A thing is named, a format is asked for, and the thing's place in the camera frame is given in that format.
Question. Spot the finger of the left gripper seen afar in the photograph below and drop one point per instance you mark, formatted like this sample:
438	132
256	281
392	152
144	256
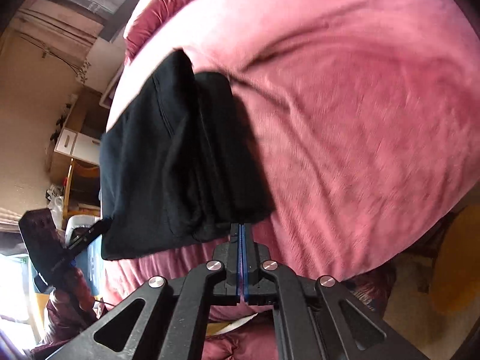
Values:
83	230

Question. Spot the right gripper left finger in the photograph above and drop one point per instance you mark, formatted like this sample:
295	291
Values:
229	253

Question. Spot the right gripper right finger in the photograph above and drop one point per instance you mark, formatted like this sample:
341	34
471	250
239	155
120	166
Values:
256	288

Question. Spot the black pants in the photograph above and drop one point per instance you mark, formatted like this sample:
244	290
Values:
180	165

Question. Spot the left hand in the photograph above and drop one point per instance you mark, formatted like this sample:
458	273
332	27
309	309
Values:
73	300

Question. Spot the wooden shelf unit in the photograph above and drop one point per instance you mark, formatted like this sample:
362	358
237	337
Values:
81	190

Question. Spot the white wooden cabinet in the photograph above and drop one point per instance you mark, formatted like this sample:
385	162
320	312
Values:
79	136

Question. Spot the dark headboard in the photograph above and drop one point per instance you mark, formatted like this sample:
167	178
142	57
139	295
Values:
112	27

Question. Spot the beige window curtain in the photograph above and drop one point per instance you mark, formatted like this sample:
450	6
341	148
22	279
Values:
70	26

